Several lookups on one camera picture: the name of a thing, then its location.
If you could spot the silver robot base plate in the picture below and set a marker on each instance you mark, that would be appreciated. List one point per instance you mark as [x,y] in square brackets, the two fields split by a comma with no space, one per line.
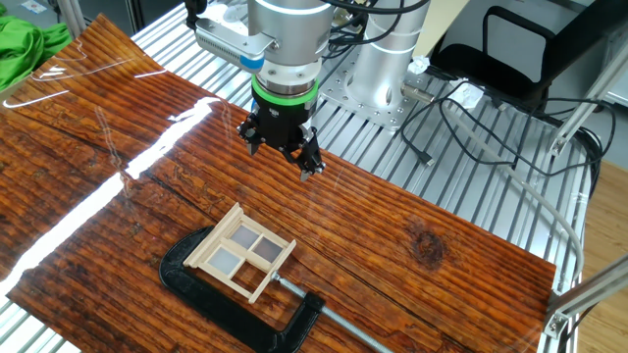
[338,98]

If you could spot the small sliding window pane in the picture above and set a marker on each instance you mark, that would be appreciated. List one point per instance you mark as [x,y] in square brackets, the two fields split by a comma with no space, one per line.
[225,260]

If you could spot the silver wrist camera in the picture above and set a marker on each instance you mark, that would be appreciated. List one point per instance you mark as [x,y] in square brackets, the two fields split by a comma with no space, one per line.
[225,44]

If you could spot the beige cardboard panel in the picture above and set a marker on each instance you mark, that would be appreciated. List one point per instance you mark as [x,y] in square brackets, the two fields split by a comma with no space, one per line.
[441,24]

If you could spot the dark cabinet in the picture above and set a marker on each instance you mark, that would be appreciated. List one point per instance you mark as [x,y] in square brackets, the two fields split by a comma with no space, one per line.
[113,10]

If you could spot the wood grain table mat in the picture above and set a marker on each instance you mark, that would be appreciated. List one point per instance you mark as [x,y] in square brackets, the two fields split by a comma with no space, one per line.
[392,220]

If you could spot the wooden miniature window frame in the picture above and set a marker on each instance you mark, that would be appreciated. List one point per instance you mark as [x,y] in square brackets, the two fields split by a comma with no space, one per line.
[216,235]

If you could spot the green cloth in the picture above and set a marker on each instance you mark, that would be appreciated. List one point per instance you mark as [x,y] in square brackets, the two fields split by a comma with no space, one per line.
[24,49]

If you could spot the black office chair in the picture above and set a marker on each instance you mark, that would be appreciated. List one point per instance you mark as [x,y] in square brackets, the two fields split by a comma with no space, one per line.
[471,64]

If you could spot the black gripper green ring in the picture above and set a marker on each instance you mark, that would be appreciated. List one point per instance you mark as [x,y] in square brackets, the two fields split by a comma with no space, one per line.
[284,122]

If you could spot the white paper card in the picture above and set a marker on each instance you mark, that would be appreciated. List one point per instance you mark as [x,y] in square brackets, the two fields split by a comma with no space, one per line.
[32,6]

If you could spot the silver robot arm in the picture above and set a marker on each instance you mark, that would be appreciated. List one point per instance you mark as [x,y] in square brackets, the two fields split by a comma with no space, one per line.
[284,29]

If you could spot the crumpled white paper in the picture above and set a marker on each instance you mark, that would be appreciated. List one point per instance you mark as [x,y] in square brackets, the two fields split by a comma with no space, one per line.
[466,93]
[419,64]

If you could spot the black C-clamp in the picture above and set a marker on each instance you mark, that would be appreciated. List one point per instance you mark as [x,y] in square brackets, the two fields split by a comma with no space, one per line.
[221,304]

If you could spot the aluminium frame strut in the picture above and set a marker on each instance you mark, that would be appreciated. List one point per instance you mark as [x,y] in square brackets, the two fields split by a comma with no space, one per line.
[73,15]
[584,98]
[589,294]

